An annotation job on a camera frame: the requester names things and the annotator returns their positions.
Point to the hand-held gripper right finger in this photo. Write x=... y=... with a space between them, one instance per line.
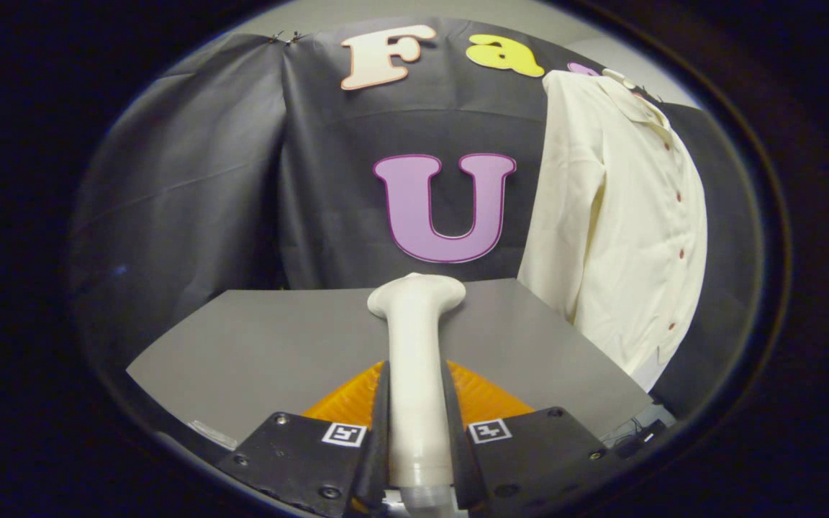
x=461 y=467

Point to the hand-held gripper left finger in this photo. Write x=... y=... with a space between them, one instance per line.
x=378 y=467

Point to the white garment steamer head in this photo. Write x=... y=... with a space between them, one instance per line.
x=414 y=345

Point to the cream button-up shirt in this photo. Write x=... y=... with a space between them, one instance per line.
x=623 y=216

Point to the grey cabinet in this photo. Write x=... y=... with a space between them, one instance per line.
x=278 y=345

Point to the white hanging cloth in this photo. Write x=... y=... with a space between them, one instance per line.
x=650 y=375

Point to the black backdrop cloth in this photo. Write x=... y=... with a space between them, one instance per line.
x=206 y=180

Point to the white plastic hanger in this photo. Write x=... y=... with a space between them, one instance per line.
x=619 y=78

